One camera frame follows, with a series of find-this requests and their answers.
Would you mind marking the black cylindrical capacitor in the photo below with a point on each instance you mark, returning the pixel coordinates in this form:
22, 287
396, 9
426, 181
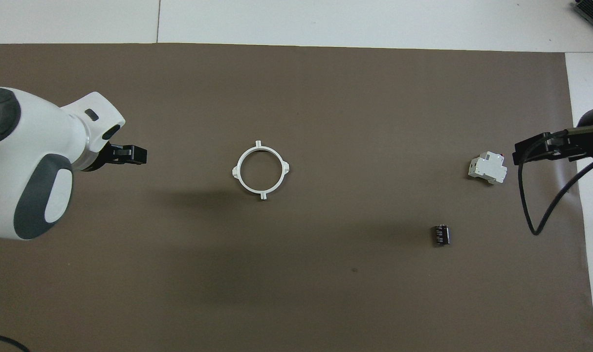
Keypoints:
441, 235

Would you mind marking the white circuit breaker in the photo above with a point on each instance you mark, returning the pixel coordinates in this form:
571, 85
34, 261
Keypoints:
487, 168

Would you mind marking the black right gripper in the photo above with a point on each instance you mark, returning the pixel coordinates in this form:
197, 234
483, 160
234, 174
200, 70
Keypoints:
592, 132

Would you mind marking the brown paper mat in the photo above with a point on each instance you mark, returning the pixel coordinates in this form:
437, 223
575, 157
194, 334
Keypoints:
301, 274

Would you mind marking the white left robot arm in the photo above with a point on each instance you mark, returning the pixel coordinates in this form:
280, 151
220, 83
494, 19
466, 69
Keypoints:
32, 146

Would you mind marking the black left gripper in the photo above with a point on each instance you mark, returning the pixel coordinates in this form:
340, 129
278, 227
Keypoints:
115, 155

